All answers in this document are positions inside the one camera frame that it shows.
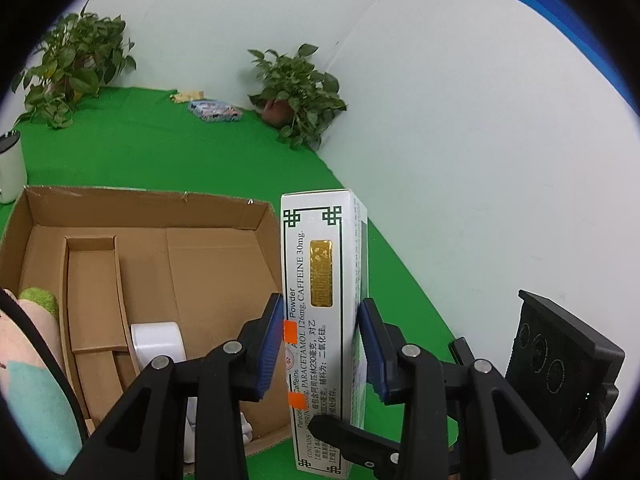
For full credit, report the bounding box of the pink and green plush toy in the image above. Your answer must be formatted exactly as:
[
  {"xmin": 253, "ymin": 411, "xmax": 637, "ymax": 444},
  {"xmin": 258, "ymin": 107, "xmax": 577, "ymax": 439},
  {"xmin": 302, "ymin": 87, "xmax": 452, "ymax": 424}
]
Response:
[{"xmin": 0, "ymin": 286, "xmax": 83, "ymax": 476}]

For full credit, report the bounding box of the white medicine box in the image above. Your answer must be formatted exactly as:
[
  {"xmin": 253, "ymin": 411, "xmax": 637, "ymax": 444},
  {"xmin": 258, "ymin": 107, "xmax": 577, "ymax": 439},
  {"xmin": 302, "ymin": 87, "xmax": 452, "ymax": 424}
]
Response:
[{"xmin": 280, "ymin": 189, "xmax": 370, "ymax": 476}]

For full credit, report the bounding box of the white mug with black lid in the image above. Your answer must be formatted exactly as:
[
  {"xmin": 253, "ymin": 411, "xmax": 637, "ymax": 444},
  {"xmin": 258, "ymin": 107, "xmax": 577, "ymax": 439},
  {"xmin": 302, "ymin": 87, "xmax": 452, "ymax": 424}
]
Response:
[{"xmin": 0, "ymin": 130, "xmax": 28, "ymax": 205}]

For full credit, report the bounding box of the white plastic object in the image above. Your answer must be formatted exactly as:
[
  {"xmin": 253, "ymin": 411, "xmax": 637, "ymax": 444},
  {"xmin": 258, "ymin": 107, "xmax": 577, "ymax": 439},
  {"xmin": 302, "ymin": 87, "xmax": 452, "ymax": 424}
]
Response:
[{"xmin": 182, "ymin": 397, "xmax": 253, "ymax": 466}]

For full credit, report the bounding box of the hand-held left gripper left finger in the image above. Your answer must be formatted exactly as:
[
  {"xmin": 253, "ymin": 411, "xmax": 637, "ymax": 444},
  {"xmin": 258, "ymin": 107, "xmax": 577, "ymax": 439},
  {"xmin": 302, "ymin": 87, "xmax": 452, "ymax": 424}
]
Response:
[{"xmin": 62, "ymin": 292, "xmax": 286, "ymax": 480}]

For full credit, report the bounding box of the white tape roll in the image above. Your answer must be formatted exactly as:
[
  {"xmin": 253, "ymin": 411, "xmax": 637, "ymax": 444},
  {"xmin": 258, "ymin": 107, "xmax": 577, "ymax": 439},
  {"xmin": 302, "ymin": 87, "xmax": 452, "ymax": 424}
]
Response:
[{"xmin": 131, "ymin": 322, "xmax": 187, "ymax": 368}]

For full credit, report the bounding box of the small potted plant brown pot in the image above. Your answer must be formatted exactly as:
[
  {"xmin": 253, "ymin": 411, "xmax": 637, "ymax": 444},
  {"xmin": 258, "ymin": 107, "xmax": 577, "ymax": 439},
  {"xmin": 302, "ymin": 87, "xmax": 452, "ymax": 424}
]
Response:
[{"xmin": 247, "ymin": 44, "xmax": 348, "ymax": 152}]

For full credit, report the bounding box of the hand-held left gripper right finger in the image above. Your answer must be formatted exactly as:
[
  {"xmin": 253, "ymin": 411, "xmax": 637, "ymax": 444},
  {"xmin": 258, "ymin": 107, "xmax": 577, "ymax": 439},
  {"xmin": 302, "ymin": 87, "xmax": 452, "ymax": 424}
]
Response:
[{"xmin": 356, "ymin": 297, "xmax": 576, "ymax": 480}]

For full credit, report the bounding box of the large cardboard box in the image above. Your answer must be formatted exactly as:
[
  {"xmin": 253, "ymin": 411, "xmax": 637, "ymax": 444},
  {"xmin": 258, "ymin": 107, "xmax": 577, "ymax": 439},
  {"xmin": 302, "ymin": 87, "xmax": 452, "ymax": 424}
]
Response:
[{"xmin": 0, "ymin": 185, "xmax": 293, "ymax": 476}]

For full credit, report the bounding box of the blue wave wall decal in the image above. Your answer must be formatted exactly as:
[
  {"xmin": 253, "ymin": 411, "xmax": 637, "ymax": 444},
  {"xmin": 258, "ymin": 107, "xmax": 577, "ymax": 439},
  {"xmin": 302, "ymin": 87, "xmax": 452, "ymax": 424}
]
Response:
[{"xmin": 402, "ymin": 0, "xmax": 633, "ymax": 106}]

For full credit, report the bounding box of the large green potted plant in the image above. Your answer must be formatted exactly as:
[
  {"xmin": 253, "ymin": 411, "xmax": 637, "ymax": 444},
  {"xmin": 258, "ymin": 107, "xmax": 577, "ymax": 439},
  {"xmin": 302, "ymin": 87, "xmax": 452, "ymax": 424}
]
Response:
[{"xmin": 12, "ymin": 0, "xmax": 137, "ymax": 130}]

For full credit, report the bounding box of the narrow cardboard box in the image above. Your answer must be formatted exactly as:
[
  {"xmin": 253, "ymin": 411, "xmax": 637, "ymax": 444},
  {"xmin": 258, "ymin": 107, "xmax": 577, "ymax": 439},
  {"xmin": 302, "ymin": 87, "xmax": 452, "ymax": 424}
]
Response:
[{"xmin": 59, "ymin": 236, "xmax": 146, "ymax": 423}]

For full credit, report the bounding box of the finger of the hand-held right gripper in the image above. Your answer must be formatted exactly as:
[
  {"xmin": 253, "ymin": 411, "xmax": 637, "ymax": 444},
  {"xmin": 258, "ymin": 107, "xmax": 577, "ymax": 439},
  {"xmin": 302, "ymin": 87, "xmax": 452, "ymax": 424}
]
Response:
[
  {"xmin": 446, "ymin": 336, "xmax": 475, "ymax": 368},
  {"xmin": 307, "ymin": 415, "xmax": 411, "ymax": 480}
]

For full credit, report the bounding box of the blue patterned packet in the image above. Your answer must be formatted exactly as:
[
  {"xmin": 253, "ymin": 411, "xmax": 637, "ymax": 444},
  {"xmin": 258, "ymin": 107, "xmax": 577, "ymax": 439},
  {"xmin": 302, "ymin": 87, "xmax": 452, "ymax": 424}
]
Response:
[{"xmin": 187, "ymin": 100, "xmax": 244, "ymax": 123}]

